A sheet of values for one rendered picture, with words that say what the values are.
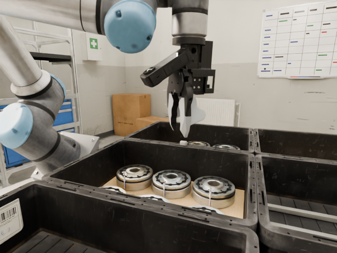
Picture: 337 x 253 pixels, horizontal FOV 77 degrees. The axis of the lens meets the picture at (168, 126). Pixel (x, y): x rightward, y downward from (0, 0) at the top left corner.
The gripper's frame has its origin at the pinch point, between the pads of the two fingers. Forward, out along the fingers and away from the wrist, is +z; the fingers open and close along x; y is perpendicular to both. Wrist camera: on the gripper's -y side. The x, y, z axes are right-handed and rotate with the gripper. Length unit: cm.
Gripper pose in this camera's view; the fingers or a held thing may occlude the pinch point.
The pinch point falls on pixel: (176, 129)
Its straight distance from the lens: 50.5
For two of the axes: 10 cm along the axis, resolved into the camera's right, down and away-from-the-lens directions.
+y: 9.1, -1.0, 4.0
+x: -4.1, -2.6, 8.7
